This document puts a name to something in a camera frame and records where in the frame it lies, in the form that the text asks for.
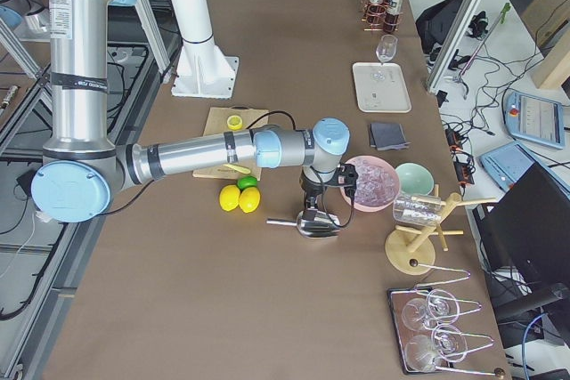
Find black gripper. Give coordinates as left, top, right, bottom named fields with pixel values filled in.
left=300, top=166, right=325, bottom=222

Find copper wire bottle basket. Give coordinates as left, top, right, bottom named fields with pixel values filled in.
left=362, top=0, right=389, bottom=33

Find clear wine glass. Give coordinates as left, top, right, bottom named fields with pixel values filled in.
left=372, top=34, right=398, bottom=82

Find yellow plastic knife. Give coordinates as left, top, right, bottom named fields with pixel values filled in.
left=224, top=164, right=251, bottom=175

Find upside wine glass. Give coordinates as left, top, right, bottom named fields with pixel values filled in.
left=403, top=324, right=494, bottom=376
left=401, top=288, right=482, bottom=332

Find black tray with glasses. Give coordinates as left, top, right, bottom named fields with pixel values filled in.
left=385, top=285, right=509, bottom=376

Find dark grey folded cloth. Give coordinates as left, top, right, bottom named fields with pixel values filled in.
left=369, top=122, right=410, bottom=151

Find aluminium frame post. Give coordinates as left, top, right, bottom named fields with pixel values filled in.
left=425, top=0, right=481, bottom=94

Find yellow lemon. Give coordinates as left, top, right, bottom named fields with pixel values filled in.
left=218, top=184, right=241, bottom=212
left=239, top=187, right=261, bottom=214

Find white pillar mount base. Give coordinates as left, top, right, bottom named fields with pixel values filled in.
left=171, top=0, right=239, bottom=100

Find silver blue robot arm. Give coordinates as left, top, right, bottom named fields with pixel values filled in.
left=30, top=0, right=356, bottom=222

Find half lemon slice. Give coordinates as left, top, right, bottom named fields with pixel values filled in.
left=226, top=114, right=243, bottom=131

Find blue teach pendant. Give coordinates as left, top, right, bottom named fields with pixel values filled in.
left=504, top=92, right=566, bottom=150
left=479, top=141, right=545, bottom=191

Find clear textured glass cup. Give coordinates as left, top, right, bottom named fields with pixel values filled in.
left=392, top=192, right=444, bottom=226

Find wooden cutting board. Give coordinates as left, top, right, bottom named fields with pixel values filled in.
left=192, top=107, right=268, bottom=181

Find pink bowl with ice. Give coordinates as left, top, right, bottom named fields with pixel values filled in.
left=346, top=155, right=401, bottom=213

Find green bowl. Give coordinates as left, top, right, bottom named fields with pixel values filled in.
left=395, top=163, right=435, bottom=195

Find green lime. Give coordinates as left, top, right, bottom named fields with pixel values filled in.
left=236, top=175, right=257, bottom=190

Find wooden glass tree stand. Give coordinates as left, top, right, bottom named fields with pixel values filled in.
left=385, top=185, right=498, bottom=276

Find cream serving tray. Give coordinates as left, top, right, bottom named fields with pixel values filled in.
left=352, top=62, right=411, bottom=113

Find black monitor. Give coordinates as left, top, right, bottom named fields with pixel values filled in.
left=473, top=164, right=569, bottom=287

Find metal ice scoop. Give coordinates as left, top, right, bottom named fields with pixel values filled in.
left=266, top=210, right=340, bottom=239

